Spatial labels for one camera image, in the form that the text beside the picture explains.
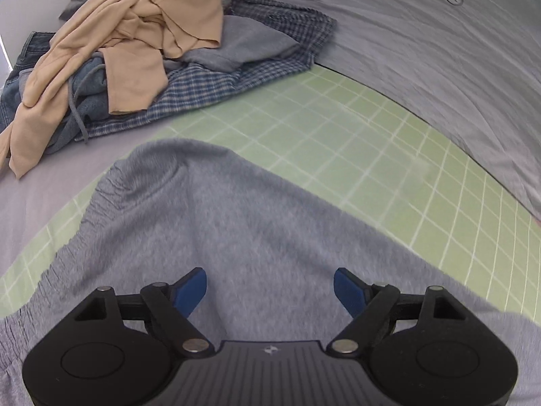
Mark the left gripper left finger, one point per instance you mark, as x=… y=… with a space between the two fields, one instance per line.
x=169 y=308

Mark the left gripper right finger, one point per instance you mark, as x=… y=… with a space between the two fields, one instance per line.
x=370 y=307

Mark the grey sweatpants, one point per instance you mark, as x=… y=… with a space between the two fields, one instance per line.
x=269 y=248

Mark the green grid cutting mat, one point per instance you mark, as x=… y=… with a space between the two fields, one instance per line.
x=335 y=138

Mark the blue plaid shirt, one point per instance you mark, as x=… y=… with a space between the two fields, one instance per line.
x=193 y=86

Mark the blue denim jeans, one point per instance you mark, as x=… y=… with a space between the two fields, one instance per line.
x=88 y=92

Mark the grey hoodie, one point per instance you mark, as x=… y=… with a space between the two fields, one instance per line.
x=244 y=40

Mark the beige shirt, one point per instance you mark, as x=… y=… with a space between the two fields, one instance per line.
x=134 y=36

